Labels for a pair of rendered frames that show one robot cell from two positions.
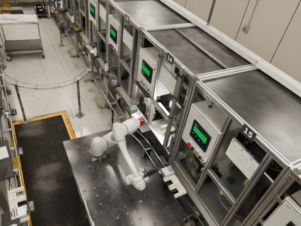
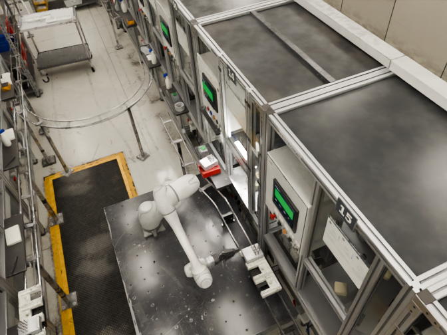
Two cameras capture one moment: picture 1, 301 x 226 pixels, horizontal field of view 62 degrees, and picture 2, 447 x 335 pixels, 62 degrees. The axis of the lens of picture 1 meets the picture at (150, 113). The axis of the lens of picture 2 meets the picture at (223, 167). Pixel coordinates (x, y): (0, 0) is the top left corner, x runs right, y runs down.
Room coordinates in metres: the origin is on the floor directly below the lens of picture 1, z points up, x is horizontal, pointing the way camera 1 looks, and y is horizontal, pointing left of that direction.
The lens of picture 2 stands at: (0.44, -0.47, 3.24)
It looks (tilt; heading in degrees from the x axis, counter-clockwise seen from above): 47 degrees down; 14
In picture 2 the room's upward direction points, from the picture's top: 5 degrees counter-clockwise
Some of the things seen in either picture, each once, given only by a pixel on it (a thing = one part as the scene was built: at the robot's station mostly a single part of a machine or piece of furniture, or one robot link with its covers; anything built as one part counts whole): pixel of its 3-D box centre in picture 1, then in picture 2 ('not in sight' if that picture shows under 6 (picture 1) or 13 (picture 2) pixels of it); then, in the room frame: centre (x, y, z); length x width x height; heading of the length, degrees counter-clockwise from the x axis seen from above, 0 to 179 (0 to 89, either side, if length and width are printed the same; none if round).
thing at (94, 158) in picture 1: (97, 154); (151, 225); (1.99, 0.56, 0.71); 0.22 x 0.18 x 0.06; 34
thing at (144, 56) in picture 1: (154, 71); (224, 89); (2.69, 0.04, 1.60); 0.42 x 0.29 x 0.46; 34
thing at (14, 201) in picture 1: (18, 206); (33, 314); (1.12, 1.09, 0.84); 0.37 x 0.14 x 0.10; 34
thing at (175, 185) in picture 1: (171, 183); (259, 271); (1.65, -0.36, 0.84); 0.36 x 0.14 x 0.10; 34
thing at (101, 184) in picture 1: (122, 174); (189, 255); (1.79, 0.21, 0.66); 1.50 x 1.06 x 0.04; 34
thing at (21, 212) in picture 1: (18, 212); (28, 326); (1.02, 1.02, 0.92); 0.13 x 0.10 x 0.09; 124
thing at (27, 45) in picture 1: (22, 36); (58, 43); (5.14, 3.16, 0.47); 0.84 x 0.53 x 0.94; 118
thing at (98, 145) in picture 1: (97, 145); (149, 213); (2.01, 0.57, 0.85); 0.18 x 0.16 x 0.22; 138
